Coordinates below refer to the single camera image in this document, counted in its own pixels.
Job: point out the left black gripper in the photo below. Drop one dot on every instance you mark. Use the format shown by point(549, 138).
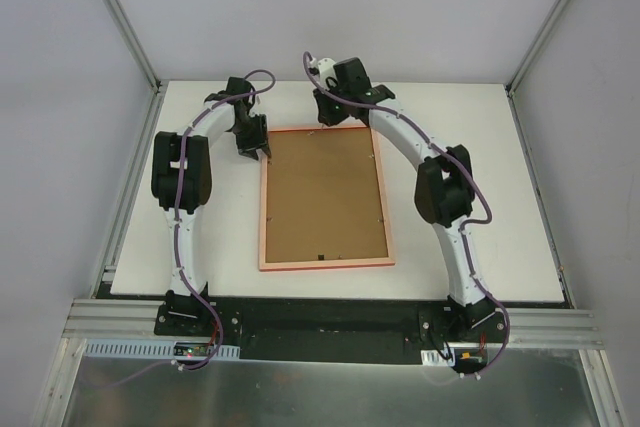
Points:
point(251, 142)

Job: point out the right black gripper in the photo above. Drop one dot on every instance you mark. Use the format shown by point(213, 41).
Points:
point(325, 115)

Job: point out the shiny metal floor sheet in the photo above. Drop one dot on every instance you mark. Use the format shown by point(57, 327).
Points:
point(524, 388)

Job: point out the left aluminium post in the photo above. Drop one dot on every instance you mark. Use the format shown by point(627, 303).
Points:
point(132, 42)

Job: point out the right aluminium side rail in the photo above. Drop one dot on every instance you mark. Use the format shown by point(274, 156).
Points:
point(533, 174)

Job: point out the aluminium post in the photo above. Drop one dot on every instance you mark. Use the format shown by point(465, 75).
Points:
point(132, 42)
point(542, 36)

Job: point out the red picture frame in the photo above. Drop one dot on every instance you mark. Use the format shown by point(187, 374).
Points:
point(323, 202)

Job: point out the right aluminium post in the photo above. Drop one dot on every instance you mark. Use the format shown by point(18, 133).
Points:
point(542, 36)

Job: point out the right white cable duct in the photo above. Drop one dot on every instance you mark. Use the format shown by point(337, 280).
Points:
point(435, 358)

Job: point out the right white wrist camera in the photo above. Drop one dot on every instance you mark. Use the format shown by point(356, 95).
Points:
point(323, 72)

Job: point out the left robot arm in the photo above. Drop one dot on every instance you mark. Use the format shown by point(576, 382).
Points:
point(181, 182)

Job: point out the aluminium front rail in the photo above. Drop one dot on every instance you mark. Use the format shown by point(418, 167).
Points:
point(537, 328)

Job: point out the left aluminium side rail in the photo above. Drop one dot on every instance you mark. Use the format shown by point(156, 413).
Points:
point(129, 188)

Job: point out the white cable duct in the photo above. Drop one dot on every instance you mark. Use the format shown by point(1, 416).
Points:
point(435, 358)
point(159, 350)

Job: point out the left white cable duct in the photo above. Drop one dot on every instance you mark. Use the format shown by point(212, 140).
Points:
point(159, 350)

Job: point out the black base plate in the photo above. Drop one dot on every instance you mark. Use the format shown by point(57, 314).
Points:
point(385, 332)

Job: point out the aluminium side rail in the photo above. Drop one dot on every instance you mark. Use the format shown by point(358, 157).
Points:
point(129, 188)
point(533, 174)

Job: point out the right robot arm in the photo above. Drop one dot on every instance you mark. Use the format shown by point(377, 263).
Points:
point(445, 196)

